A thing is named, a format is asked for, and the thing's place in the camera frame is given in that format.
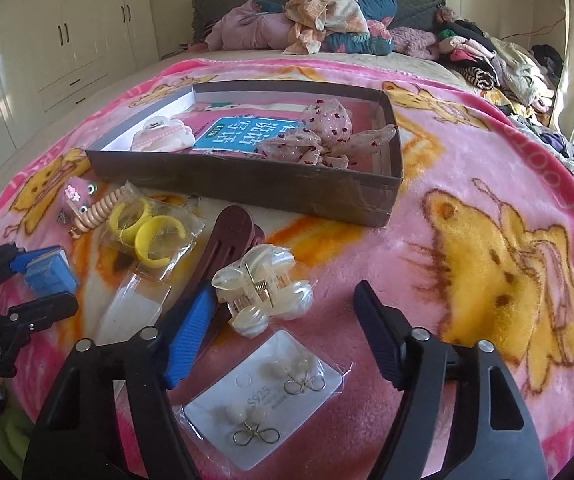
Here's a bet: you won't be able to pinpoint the small pink hair clip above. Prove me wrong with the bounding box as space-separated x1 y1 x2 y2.
62 176 100 216

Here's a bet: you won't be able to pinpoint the brown cardboard box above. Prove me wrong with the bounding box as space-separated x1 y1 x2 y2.
85 79 405 228

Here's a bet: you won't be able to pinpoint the beige spiral hair tie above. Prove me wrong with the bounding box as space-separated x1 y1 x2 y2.
77 183 135 235

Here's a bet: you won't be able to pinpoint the cream wardrobe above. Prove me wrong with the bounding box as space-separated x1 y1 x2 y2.
0 0 160 181

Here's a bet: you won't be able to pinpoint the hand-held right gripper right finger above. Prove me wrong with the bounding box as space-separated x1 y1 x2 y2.
353 280 550 480

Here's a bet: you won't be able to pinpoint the navy floral quilt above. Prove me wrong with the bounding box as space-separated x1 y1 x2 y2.
317 0 398 56

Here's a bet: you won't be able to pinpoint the white pink hair claw clip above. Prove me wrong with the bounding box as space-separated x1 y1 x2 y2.
131 116 198 152

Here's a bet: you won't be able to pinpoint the pink printed blanket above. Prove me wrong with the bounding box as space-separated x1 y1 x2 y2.
0 57 574 480

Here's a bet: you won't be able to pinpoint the sheer pink dotted scrunchie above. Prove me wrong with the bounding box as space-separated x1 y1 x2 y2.
257 99 398 170

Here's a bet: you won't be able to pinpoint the orange floral cloth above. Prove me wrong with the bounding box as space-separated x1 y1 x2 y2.
282 0 370 56

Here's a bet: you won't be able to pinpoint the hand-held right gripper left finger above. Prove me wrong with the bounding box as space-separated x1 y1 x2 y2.
22 285 218 480

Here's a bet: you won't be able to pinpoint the pink knit garment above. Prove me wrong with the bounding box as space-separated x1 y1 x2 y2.
389 25 440 61

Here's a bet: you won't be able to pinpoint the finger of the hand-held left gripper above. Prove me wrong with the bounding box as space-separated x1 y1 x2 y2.
0 291 80 356
0 242 80 301

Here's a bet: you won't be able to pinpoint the bagged yellow rings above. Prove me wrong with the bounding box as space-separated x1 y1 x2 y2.
98 180 205 273

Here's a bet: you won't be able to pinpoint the maroon hair clip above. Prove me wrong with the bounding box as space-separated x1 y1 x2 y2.
167 205 266 331

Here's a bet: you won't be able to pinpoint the clear plastic bag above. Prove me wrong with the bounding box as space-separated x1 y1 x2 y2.
94 267 172 346

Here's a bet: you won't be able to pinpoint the bagged earring card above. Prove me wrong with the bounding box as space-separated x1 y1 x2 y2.
176 329 344 457

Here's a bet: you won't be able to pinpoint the pile of clothes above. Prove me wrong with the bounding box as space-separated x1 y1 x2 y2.
434 7 574 176

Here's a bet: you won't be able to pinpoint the pearl white claw clip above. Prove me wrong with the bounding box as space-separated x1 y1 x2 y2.
211 244 314 336

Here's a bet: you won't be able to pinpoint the pink quilt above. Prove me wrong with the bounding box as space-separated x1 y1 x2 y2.
204 0 298 52

